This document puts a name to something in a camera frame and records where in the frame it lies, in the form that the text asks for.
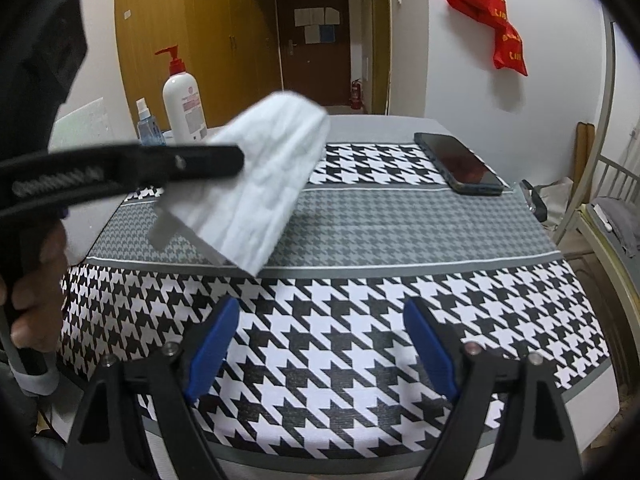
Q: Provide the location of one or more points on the dark brown door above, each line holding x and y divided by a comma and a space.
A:
312, 70

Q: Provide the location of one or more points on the grey bedding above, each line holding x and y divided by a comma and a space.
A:
620, 225

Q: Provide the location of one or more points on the wooden door frame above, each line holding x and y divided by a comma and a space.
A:
381, 35

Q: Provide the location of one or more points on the blue paper sheet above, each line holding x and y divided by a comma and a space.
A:
328, 33

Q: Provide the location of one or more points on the white cloth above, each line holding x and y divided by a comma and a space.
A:
260, 175

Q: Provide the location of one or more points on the metal bed frame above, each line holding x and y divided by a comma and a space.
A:
607, 135

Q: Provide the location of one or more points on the black smartphone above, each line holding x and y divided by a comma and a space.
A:
460, 162

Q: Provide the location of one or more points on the white cloth bag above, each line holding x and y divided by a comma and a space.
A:
560, 200

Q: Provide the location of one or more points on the person's left hand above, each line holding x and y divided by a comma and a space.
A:
40, 285

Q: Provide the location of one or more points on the wooden wardrobe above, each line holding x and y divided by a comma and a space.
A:
210, 35

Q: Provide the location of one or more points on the red fire extinguisher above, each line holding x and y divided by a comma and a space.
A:
355, 96

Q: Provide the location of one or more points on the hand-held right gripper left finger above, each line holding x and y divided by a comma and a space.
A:
215, 345

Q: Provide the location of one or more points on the white lotion bottle red pump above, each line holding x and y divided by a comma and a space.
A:
184, 105

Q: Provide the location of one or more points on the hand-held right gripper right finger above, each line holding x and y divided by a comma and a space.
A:
432, 350

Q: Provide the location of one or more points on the red plastic bag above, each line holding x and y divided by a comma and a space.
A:
492, 15

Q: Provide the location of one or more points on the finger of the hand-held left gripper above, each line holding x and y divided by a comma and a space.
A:
190, 162

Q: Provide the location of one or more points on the houndstooth table mat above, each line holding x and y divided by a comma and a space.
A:
360, 280

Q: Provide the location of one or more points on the white paper sheet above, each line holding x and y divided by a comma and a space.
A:
312, 34
332, 15
317, 15
301, 16

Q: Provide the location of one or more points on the wooden sticks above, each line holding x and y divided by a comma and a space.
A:
583, 150

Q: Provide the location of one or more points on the small blue spray bottle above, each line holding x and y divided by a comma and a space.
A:
149, 127

